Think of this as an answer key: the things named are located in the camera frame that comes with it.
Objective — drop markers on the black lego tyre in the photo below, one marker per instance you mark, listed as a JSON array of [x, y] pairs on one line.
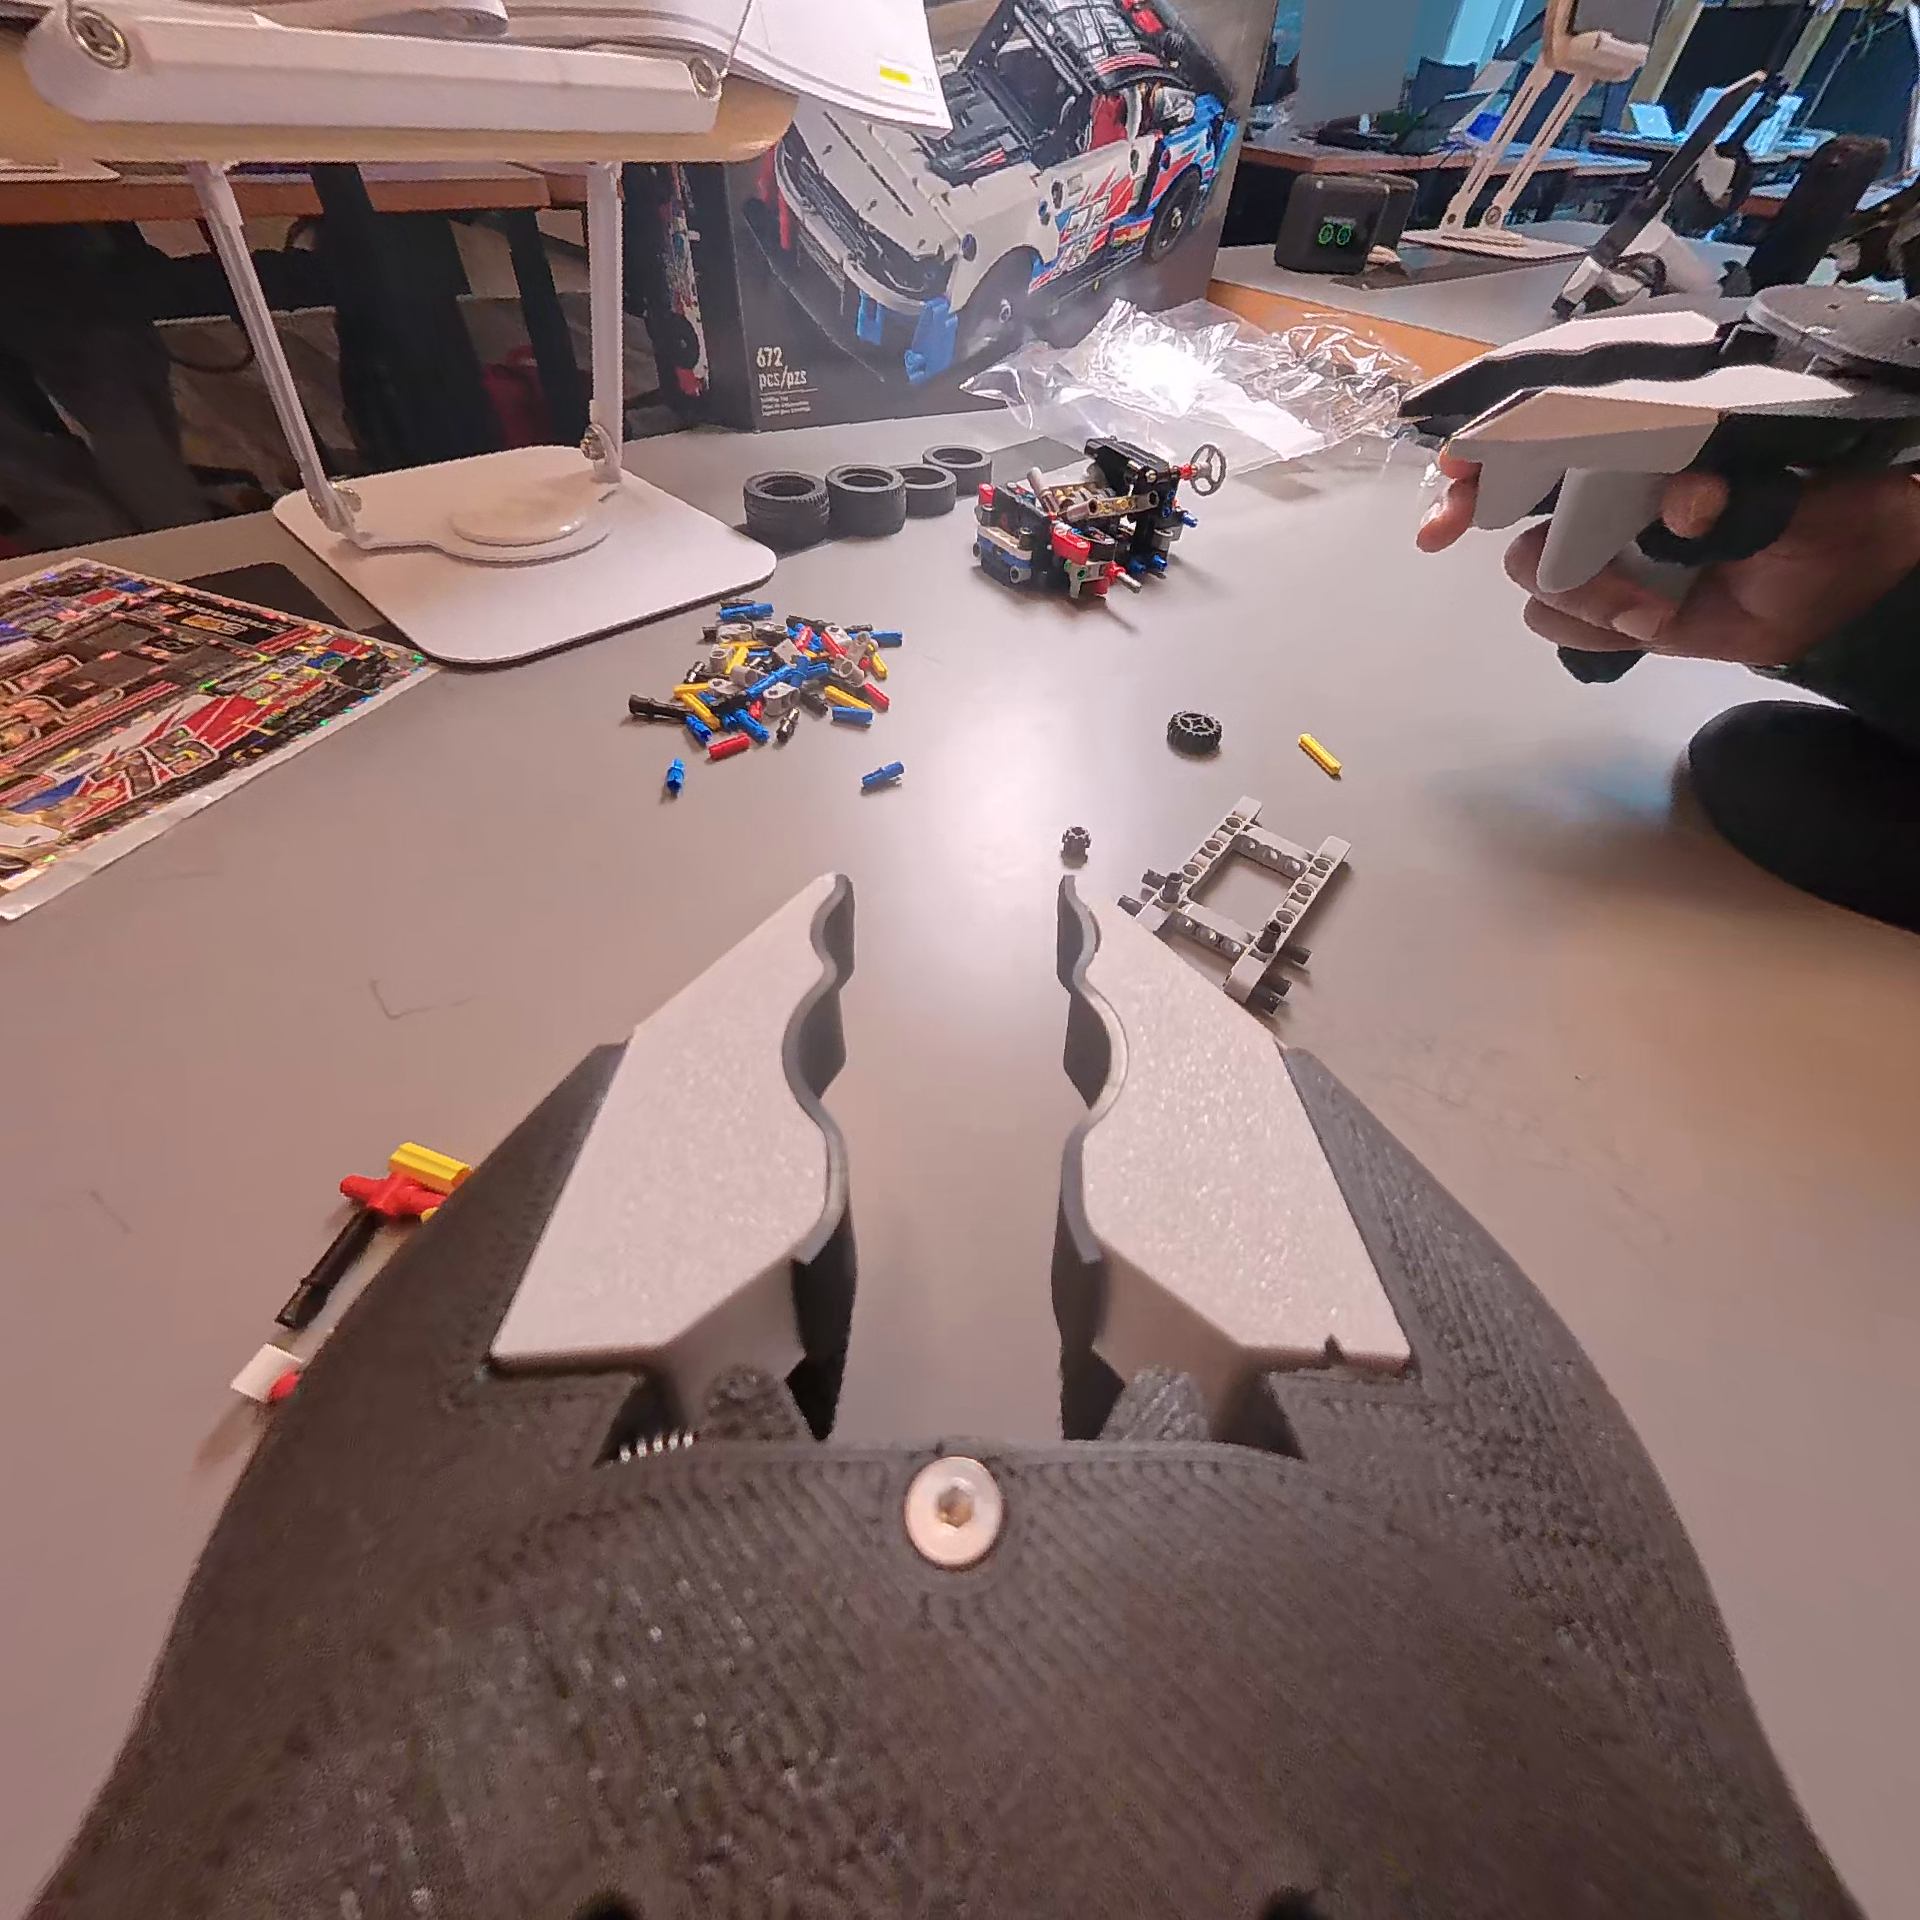
[[961, 461], [926, 486], [785, 508], [866, 499]]

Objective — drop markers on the person's right hand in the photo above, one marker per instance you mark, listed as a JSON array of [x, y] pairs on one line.
[[1694, 608]]

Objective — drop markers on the pile of red lego pieces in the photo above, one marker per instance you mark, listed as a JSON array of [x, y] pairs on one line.
[[388, 1193]]

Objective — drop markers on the pile of mixed lego pins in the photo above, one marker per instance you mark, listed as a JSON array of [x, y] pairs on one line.
[[781, 675]]

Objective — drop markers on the white book stand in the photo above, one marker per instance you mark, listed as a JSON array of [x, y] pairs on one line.
[[599, 570]]

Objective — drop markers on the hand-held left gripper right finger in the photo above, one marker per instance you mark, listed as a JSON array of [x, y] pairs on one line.
[[1214, 1184]]

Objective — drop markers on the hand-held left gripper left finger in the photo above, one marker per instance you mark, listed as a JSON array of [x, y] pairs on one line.
[[675, 1184]]

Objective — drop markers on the lego car box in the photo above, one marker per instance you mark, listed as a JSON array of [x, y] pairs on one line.
[[902, 299]]

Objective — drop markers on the partly built lego chassis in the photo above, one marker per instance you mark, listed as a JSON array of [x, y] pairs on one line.
[[1073, 524]]

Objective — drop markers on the brown wooden table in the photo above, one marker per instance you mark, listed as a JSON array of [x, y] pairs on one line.
[[421, 192]]

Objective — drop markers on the beige book stand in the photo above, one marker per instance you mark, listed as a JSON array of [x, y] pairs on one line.
[[1598, 53]]

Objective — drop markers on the clear plastic bag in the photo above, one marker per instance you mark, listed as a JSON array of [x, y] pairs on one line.
[[1260, 376]]

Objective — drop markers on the black device with green lights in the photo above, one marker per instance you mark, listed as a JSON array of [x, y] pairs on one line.
[[1342, 224]]

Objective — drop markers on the grey lego frame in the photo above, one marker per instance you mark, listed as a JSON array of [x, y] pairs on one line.
[[1284, 852]]

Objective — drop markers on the shiny sticker sheet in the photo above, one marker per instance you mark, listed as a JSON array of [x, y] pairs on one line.
[[149, 721]]

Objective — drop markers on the black lego gear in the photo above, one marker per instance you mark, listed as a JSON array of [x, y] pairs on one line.
[[1195, 730]]

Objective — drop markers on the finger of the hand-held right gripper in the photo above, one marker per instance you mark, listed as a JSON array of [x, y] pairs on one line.
[[1621, 411], [1590, 332]]

